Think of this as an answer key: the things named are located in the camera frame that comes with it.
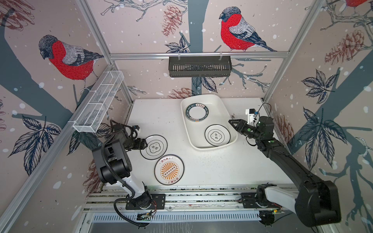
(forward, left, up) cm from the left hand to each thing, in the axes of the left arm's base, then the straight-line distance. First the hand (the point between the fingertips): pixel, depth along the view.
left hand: (138, 144), depth 92 cm
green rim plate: (+28, -39, -1) cm, 49 cm away
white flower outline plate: (0, -12, -3) cm, 12 cm away
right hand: (+2, -55, +19) cm, 59 cm away
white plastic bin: (+20, -46, -2) cm, 50 cm away
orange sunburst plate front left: (-15, -21, -2) cm, 26 cm away
